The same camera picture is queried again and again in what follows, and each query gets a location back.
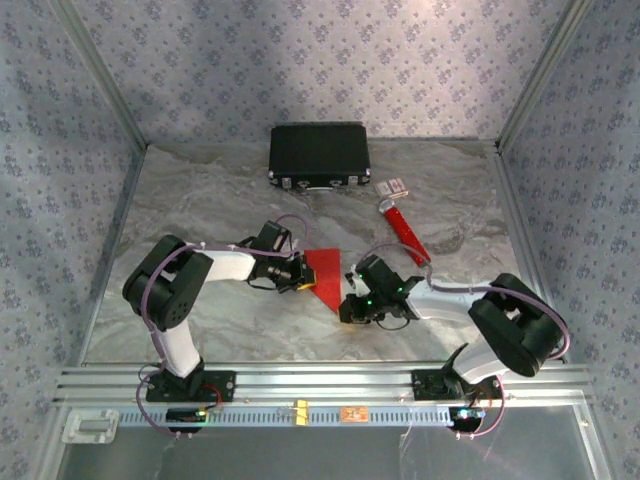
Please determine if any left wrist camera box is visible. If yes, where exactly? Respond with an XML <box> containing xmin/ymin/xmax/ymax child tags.
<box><xmin>239</xmin><ymin>219</ymin><xmax>294</xmax><ymax>256</ymax></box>

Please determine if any black hard case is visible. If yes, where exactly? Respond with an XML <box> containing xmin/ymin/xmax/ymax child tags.
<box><xmin>268</xmin><ymin>121</ymin><xmax>372</xmax><ymax>194</ymax></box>

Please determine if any aluminium side rail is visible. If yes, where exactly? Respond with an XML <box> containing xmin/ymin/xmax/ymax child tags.
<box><xmin>74</xmin><ymin>143</ymin><xmax>151</xmax><ymax>369</ymax></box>
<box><xmin>491</xmin><ymin>143</ymin><xmax>571</xmax><ymax>364</ymax></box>

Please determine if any slotted grey cable duct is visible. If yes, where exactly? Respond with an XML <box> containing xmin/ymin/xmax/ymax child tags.
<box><xmin>117</xmin><ymin>405</ymin><xmax>454</xmax><ymax>429</ymax></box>

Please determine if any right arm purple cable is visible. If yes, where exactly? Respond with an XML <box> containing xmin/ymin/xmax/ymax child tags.
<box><xmin>364</xmin><ymin>242</ymin><xmax>573</xmax><ymax>442</ymax></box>

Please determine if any long aluminium mounting rail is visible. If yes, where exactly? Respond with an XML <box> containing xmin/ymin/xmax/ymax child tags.
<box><xmin>53</xmin><ymin>363</ymin><xmax>594</xmax><ymax>404</ymax></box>

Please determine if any small white red card box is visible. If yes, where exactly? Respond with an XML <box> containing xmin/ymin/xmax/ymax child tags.
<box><xmin>373</xmin><ymin>178</ymin><xmax>409</xmax><ymax>199</ymax></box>

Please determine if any aluminium frame post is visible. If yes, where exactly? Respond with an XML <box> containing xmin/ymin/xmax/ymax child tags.
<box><xmin>49</xmin><ymin>0</ymin><xmax>150</xmax><ymax>149</ymax></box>
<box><xmin>493</xmin><ymin>0</ymin><xmax>595</xmax><ymax>150</ymax></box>

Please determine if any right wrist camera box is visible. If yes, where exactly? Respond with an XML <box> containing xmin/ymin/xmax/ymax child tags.
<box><xmin>355</xmin><ymin>253</ymin><xmax>401</xmax><ymax>296</ymax></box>

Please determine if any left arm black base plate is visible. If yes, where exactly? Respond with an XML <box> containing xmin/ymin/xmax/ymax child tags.
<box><xmin>145</xmin><ymin>369</ymin><xmax>237</xmax><ymax>404</ymax></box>

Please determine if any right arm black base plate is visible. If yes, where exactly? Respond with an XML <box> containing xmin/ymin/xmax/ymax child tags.
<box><xmin>411</xmin><ymin>368</ymin><xmax>504</xmax><ymax>401</ymax></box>

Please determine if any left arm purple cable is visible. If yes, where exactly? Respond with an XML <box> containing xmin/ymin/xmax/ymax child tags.
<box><xmin>135</xmin><ymin>213</ymin><xmax>310</xmax><ymax>441</ymax></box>

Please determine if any red tube with silver cap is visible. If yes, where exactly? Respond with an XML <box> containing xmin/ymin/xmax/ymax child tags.
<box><xmin>378</xmin><ymin>197</ymin><xmax>432</xmax><ymax>268</ymax></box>

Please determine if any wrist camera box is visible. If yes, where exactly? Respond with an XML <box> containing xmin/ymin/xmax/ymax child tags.
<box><xmin>355</xmin><ymin>253</ymin><xmax>401</xmax><ymax>296</ymax></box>
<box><xmin>239</xmin><ymin>219</ymin><xmax>294</xmax><ymax>256</ymax></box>

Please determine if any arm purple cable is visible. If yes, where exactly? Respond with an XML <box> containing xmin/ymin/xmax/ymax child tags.
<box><xmin>135</xmin><ymin>213</ymin><xmax>310</xmax><ymax>441</ymax></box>
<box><xmin>364</xmin><ymin>242</ymin><xmax>573</xmax><ymax>442</ymax></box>

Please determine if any grey metal bracket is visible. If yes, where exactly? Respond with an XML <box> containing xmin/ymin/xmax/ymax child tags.
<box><xmin>61</xmin><ymin>408</ymin><xmax>121</xmax><ymax>445</ymax></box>

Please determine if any red paper sheet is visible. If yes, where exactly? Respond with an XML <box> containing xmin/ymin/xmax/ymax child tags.
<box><xmin>303</xmin><ymin>247</ymin><xmax>344</xmax><ymax>315</ymax></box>

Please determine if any glossy grey panel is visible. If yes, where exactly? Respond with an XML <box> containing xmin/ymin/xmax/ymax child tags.
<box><xmin>54</xmin><ymin>427</ymin><xmax>614</xmax><ymax>480</ymax></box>

